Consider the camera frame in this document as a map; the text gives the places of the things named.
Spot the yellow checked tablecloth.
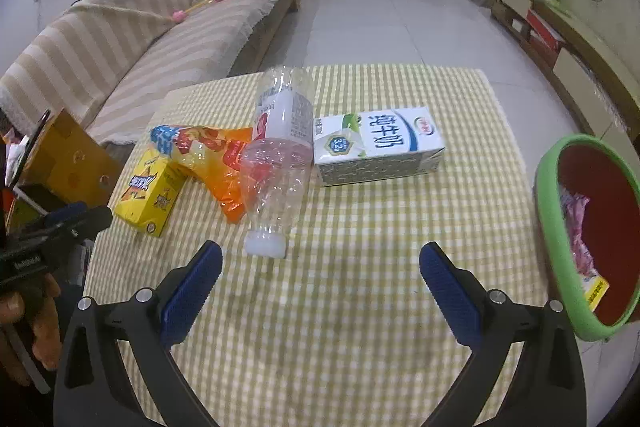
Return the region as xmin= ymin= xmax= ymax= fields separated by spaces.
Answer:
xmin=82 ymin=64 xmax=583 ymax=427

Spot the striped beige sofa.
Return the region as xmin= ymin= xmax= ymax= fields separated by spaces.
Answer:
xmin=0 ymin=0 xmax=306 ymax=148

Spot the yellow small box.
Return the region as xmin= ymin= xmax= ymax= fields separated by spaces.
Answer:
xmin=114 ymin=149 xmax=187 ymax=239

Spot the clear plastic bottle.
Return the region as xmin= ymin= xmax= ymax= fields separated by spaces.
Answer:
xmin=239 ymin=66 xmax=316 ymax=259

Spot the red bin with green rim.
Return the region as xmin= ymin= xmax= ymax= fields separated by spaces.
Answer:
xmin=535 ymin=134 xmax=640 ymax=342

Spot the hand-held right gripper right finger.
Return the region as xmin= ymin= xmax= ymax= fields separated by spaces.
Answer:
xmin=419 ymin=242 xmax=587 ymax=427

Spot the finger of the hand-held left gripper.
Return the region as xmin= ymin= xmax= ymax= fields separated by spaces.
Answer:
xmin=32 ymin=202 xmax=114 ymax=268
xmin=5 ymin=109 xmax=52 ymax=188

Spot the white milk carton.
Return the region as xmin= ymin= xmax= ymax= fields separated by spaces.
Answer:
xmin=312 ymin=105 xmax=447 ymax=188

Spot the flat red box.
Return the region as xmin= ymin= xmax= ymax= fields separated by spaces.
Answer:
xmin=525 ymin=9 xmax=563 ymax=52

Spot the yellow flat packet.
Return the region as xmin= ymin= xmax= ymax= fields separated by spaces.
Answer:
xmin=580 ymin=274 xmax=611 ymax=313

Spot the long cream tv cabinet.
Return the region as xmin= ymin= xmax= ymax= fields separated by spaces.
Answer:
xmin=492 ymin=0 xmax=640 ymax=152

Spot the pink wrapper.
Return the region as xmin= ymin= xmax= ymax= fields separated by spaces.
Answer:
xmin=559 ymin=187 xmax=598 ymax=280

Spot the brown cardboard box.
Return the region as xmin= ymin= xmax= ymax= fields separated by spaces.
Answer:
xmin=10 ymin=108 xmax=122 ymax=228

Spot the person's left hand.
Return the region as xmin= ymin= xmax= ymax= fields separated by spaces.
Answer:
xmin=0 ymin=277 xmax=64 ymax=388

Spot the orange snack bag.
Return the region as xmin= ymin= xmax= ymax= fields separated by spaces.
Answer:
xmin=150 ymin=124 xmax=256 ymax=224

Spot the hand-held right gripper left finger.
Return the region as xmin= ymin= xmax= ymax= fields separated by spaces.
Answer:
xmin=52 ymin=239 xmax=223 ymax=427

